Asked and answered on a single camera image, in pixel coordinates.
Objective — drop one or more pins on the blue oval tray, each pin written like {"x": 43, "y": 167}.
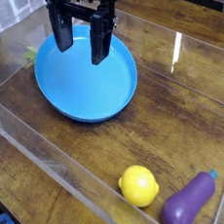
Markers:
{"x": 79, "y": 89}

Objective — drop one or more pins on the purple toy eggplant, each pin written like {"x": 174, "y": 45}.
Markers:
{"x": 183, "y": 206}

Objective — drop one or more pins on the clear acrylic enclosure wall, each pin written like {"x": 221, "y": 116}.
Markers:
{"x": 56, "y": 170}

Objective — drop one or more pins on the green leafy toy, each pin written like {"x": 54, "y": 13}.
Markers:
{"x": 30, "y": 55}

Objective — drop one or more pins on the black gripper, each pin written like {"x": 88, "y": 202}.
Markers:
{"x": 61, "y": 13}

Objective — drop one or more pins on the yellow toy lemon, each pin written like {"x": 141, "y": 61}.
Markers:
{"x": 139, "y": 186}

